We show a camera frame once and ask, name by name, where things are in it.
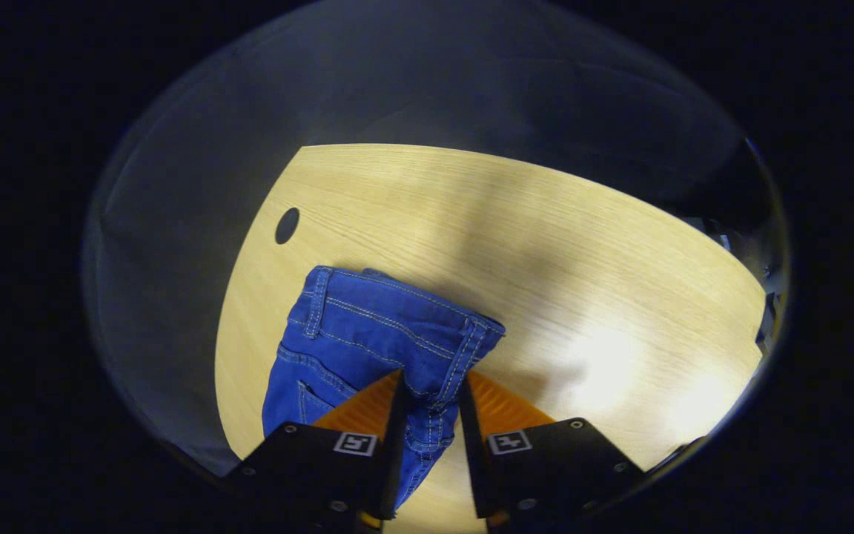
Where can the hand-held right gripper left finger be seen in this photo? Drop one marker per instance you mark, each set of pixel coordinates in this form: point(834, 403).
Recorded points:
point(391, 452)

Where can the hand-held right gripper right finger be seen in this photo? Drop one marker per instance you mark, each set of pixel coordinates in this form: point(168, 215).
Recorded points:
point(471, 452)

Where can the blue denim jeans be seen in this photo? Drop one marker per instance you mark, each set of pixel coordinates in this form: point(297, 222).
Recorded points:
point(368, 334)

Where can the black office chair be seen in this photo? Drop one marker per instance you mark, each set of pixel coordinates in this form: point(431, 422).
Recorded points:
point(769, 322)

